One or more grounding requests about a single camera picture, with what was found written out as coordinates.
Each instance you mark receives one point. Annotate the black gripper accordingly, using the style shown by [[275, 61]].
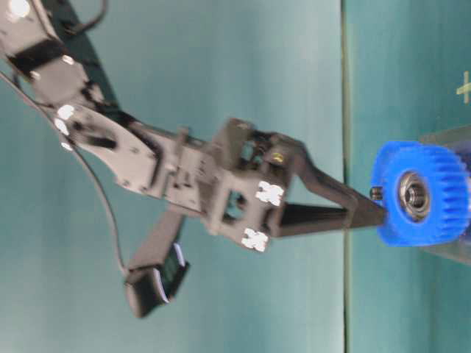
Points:
[[235, 196]]

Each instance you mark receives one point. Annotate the small blue gear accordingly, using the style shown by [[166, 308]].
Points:
[[406, 171]]

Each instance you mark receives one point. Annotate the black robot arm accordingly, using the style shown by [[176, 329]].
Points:
[[45, 44]]

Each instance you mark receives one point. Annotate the threaded steel shaft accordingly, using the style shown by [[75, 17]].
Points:
[[376, 193]]

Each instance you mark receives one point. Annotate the large blue gear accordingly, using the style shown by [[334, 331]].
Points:
[[453, 196]]

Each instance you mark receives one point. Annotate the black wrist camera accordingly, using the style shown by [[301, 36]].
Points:
[[157, 268]]

